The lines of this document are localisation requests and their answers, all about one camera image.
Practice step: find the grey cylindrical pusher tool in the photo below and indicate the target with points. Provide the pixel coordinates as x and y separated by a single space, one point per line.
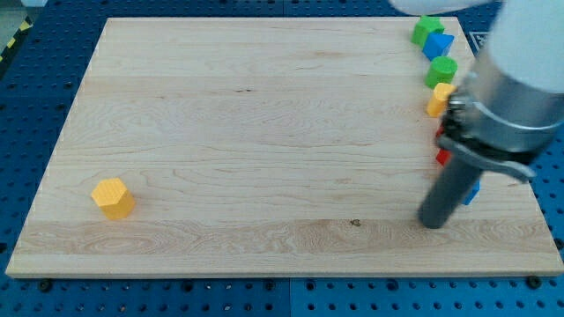
452 186

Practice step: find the light wooden board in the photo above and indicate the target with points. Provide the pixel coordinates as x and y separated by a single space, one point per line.
265 147

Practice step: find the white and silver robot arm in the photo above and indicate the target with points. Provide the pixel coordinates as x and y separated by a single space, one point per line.
510 104

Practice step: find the green cylinder block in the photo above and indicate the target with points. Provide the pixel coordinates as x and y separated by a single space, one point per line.
442 69

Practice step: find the blue triangle block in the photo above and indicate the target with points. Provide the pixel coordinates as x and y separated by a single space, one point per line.
437 44

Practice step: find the red block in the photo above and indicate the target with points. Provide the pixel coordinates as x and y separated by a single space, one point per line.
443 156

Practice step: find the yellow cylinder block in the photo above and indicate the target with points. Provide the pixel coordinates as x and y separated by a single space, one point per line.
439 99

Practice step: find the green cube block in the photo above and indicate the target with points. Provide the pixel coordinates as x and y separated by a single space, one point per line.
424 27

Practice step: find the yellow hexagon block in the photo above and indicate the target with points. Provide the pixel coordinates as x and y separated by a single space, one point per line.
113 198

